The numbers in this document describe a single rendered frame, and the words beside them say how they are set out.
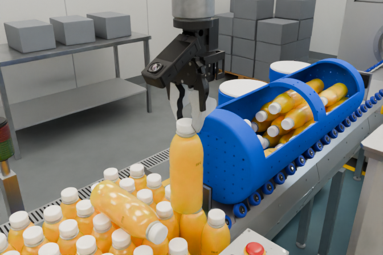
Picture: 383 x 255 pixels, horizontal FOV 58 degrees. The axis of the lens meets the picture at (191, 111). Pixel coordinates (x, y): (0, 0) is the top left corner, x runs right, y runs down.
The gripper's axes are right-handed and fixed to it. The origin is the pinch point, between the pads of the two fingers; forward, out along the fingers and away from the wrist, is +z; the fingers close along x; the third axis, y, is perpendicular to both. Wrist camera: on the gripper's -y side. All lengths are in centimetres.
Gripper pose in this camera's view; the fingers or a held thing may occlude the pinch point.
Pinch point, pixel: (186, 124)
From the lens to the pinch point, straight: 67.7
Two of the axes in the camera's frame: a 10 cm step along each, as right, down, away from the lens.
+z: 0.1, 9.2, 4.0
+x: -7.3, -2.7, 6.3
